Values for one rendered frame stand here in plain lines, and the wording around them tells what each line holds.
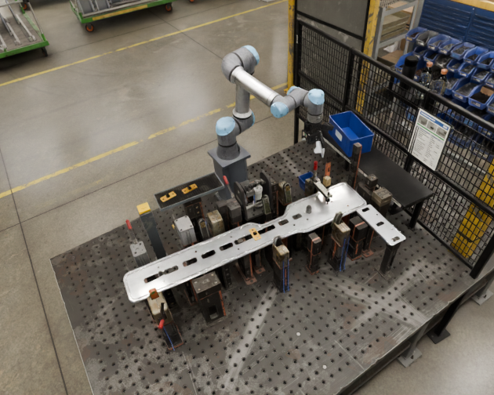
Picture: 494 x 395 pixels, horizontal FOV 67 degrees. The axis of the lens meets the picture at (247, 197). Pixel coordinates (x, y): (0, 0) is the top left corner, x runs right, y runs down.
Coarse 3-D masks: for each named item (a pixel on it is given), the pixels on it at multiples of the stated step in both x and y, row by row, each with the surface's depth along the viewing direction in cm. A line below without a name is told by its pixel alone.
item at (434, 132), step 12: (420, 108) 199; (420, 120) 202; (432, 120) 195; (420, 132) 205; (432, 132) 198; (444, 132) 191; (408, 144) 217; (420, 144) 209; (432, 144) 201; (444, 144) 194; (420, 156) 212; (432, 156) 204; (432, 168) 207
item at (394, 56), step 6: (390, 6) 418; (396, 6) 417; (402, 12) 409; (408, 12) 404; (414, 18) 402; (408, 24) 410; (408, 30) 413; (402, 42) 470; (402, 48) 474; (390, 54) 468; (396, 54) 467; (402, 54) 466; (390, 60) 456; (396, 60) 455
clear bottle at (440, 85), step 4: (444, 72) 189; (440, 76) 191; (444, 76) 190; (436, 80) 193; (440, 80) 191; (444, 80) 191; (436, 84) 193; (440, 84) 192; (444, 84) 192; (436, 88) 194; (440, 88) 193; (444, 88) 193; (440, 92) 195; (444, 92) 196; (436, 104) 199
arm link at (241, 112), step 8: (240, 48) 199; (248, 48) 198; (240, 56) 194; (248, 56) 197; (256, 56) 200; (248, 64) 198; (256, 64) 205; (248, 72) 203; (240, 88) 212; (240, 96) 216; (248, 96) 217; (240, 104) 220; (248, 104) 222; (240, 112) 224; (248, 112) 226; (240, 120) 227; (248, 120) 229; (248, 128) 234
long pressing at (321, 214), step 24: (336, 192) 222; (288, 216) 211; (312, 216) 209; (216, 240) 202; (264, 240) 200; (168, 264) 193; (192, 264) 192; (216, 264) 191; (144, 288) 183; (168, 288) 183
